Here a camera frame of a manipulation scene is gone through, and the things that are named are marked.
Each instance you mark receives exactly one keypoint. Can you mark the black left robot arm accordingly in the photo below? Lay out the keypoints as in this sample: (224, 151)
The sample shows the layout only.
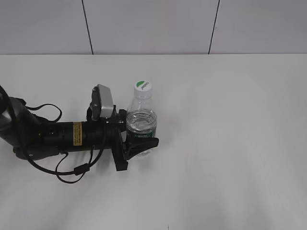
(34, 138)

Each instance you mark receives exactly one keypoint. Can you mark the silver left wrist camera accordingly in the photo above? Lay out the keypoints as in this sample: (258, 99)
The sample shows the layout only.
(102, 102)

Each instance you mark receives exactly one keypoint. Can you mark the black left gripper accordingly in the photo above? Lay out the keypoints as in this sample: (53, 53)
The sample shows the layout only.
(105, 133)

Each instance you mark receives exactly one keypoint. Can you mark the white green bottle cap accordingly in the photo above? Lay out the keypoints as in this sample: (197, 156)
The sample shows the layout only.
(143, 89)

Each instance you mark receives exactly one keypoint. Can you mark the clear cestbon water bottle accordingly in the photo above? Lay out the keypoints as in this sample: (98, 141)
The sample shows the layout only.
(141, 121)

